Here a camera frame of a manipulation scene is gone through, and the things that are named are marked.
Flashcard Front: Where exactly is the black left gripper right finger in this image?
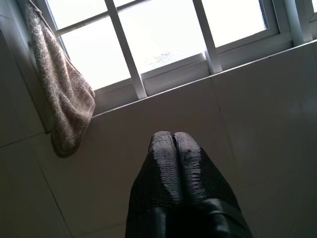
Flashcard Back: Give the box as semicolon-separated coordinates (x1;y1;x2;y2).
174;131;254;238

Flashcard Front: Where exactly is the beige terry towel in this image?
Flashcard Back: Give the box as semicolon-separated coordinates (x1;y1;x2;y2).
26;1;97;158

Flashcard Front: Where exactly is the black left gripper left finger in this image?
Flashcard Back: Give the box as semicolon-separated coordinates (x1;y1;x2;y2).
125;130;183;238

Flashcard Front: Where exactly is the white framed window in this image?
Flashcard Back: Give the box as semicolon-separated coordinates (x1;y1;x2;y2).
37;0;317;117

